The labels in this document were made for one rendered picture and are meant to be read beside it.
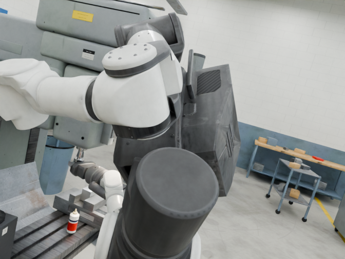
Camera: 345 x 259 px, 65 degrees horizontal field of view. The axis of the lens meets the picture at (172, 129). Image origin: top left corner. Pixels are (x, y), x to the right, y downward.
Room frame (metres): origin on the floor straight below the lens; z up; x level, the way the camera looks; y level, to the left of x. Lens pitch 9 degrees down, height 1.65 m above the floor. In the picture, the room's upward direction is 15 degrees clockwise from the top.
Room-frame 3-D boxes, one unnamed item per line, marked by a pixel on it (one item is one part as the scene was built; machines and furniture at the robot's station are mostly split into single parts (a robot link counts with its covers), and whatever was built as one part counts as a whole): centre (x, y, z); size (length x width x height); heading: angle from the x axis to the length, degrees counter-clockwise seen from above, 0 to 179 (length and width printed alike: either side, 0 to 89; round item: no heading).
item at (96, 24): (1.16, 0.38, 1.81); 0.47 x 0.26 x 0.16; 75
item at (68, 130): (1.16, 0.37, 1.47); 0.21 x 0.19 x 0.32; 165
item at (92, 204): (1.29, 0.27, 0.99); 0.15 x 0.06 x 0.04; 163
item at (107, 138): (1.13, 0.26, 1.45); 0.04 x 0.04 x 0.21; 75
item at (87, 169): (1.11, 0.29, 1.20); 0.13 x 0.12 x 0.10; 146
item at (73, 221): (1.13, 0.32, 0.96); 0.04 x 0.04 x 0.11
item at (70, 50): (1.17, 0.41, 1.68); 0.34 x 0.24 x 0.10; 75
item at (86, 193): (1.30, 0.33, 1.01); 0.06 x 0.05 x 0.06; 163
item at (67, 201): (1.29, 0.30, 0.96); 0.35 x 0.15 x 0.11; 73
